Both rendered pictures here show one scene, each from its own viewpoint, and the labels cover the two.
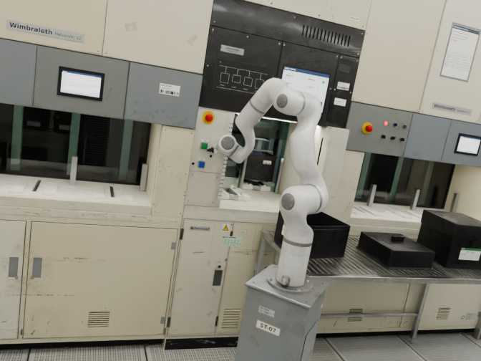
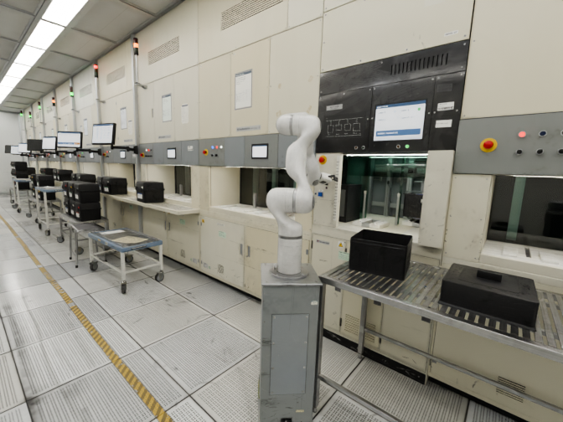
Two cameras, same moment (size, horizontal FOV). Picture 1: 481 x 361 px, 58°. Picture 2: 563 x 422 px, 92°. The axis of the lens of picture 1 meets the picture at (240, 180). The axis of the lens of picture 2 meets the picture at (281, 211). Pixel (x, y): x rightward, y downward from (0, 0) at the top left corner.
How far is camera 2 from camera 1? 1.73 m
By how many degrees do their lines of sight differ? 59
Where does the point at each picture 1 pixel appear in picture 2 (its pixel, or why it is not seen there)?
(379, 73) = (503, 77)
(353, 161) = (474, 186)
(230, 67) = (333, 120)
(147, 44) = not seen: hidden behind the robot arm
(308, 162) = (289, 168)
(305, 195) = (274, 192)
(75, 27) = (257, 122)
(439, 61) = not seen: outside the picture
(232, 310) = (351, 317)
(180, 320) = not seen: hidden behind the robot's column
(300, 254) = (281, 244)
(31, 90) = (243, 158)
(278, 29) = (369, 78)
